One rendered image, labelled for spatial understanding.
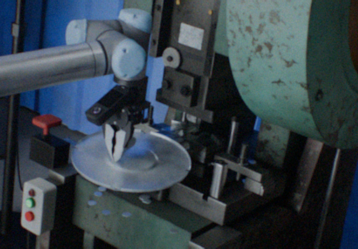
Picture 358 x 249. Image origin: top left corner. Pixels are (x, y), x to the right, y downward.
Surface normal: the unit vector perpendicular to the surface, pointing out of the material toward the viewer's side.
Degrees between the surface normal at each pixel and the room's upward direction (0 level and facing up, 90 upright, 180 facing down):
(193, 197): 90
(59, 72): 85
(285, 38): 107
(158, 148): 7
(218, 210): 90
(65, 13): 90
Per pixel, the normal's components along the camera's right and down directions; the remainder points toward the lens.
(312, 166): -0.55, -0.07
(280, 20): -0.63, 0.37
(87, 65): 0.52, 0.29
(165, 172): 0.11, -0.88
